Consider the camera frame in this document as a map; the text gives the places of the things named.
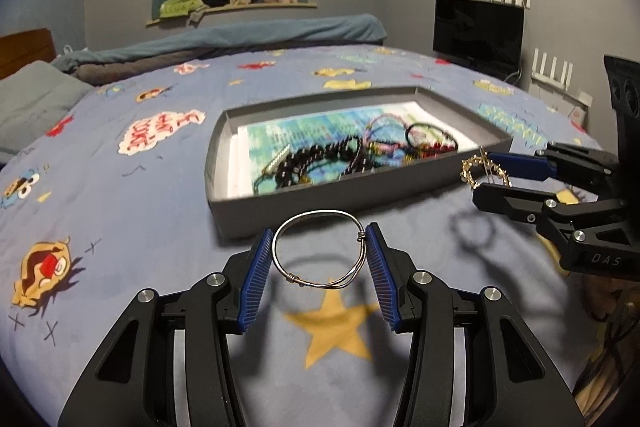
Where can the black television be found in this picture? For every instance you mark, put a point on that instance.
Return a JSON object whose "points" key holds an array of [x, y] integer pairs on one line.
{"points": [[480, 33]]}

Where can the green cloth on sill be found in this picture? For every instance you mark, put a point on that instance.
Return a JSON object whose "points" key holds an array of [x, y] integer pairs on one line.
{"points": [[179, 8]]}

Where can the gold pearl hair clip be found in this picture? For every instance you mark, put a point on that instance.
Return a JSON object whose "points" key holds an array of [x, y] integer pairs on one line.
{"points": [[479, 168]]}

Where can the grey blue pillow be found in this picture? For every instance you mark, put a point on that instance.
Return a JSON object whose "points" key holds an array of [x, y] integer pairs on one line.
{"points": [[33, 100]]}

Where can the grey shallow cardboard box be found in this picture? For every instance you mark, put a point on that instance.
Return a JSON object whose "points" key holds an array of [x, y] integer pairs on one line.
{"points": [[335, 176]]}

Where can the right forearm plaid sleeve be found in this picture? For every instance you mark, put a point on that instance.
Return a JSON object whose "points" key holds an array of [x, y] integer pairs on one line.
{"points": [[607, 390]]}

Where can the white wifi router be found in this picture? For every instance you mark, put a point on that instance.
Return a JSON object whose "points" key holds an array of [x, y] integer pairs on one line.
{"points": [[550, 70]]}

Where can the rolled blue blanket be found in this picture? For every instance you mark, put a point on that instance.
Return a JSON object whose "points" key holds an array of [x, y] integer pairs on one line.
{"points": [[101, 67]]}

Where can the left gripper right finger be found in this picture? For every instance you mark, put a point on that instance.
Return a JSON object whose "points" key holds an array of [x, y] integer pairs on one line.
{"points": [[509, 378]]}

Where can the wooden headboard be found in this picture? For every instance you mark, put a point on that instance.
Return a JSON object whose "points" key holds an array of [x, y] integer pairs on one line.
{"points": [[20, 49]]}

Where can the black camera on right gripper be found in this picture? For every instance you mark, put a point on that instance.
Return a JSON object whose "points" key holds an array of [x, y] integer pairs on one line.
{"points": [[623, 79]]}

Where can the printed paper sheet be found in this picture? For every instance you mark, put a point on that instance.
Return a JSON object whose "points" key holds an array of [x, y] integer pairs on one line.
{"points": [[388, 130]]}

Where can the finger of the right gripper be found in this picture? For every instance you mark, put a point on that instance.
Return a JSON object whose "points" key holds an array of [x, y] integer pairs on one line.
{"points": [[516, 203], [520, 166]]}

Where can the silver wire bangle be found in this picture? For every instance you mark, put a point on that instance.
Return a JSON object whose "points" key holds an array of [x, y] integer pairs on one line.
{"points": [[315, 236]]}

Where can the wooden window sill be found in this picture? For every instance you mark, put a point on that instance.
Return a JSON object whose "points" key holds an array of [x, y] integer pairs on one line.
{"points": [[236, 9]]}

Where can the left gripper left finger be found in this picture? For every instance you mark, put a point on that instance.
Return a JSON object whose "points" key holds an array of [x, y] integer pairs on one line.
{"points": [[129, 381]]}

